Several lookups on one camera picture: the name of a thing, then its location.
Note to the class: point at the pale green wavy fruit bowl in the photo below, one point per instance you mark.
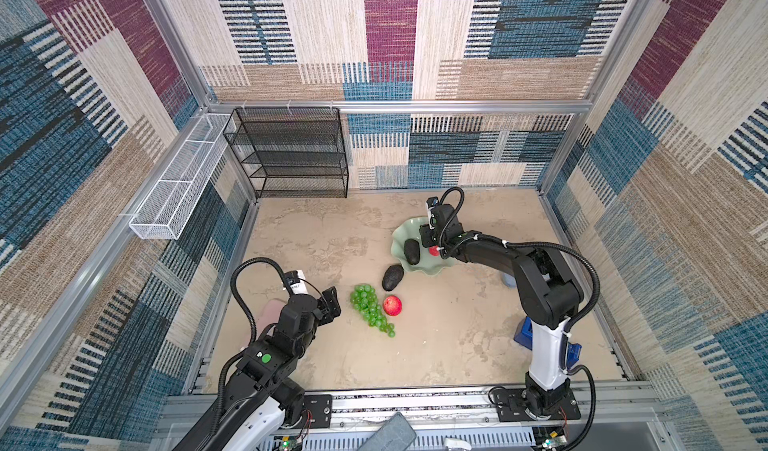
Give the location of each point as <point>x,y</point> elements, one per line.
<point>428,264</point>

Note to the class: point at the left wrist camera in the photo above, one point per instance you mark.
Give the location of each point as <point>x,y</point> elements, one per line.
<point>296,279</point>

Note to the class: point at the blue grey oblong pad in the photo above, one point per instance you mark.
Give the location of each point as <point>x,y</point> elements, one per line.
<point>509,280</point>

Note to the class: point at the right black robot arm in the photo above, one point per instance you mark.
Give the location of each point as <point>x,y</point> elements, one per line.
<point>557,287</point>

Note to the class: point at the pink oblong pad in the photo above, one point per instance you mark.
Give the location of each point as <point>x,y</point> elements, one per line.
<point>270,314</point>

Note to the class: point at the black wire shelf rack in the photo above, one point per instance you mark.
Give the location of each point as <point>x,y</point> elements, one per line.
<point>290,152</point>

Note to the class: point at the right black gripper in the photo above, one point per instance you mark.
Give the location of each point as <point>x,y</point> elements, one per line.
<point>424,234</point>

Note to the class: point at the green grape bunch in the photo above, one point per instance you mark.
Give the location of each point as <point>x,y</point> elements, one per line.
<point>364,300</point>

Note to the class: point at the dark avocado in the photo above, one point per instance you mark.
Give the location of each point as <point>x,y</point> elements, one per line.
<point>412,251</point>
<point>392,277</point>

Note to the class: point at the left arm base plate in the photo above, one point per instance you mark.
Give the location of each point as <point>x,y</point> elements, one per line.
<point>309,412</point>

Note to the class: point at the white mesh wall basket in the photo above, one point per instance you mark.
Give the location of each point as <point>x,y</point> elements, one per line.
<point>166,210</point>

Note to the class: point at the grey sponge block front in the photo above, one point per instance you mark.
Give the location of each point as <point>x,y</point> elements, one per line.
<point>396,434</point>

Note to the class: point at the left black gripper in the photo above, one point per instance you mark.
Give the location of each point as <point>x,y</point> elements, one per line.
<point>330,302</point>

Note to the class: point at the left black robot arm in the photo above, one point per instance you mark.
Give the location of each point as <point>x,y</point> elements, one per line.
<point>255,396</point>

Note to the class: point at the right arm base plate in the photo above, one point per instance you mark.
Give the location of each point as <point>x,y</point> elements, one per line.
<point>511,406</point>

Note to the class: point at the blue block under right arm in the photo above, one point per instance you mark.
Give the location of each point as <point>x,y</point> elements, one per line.
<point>524,337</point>

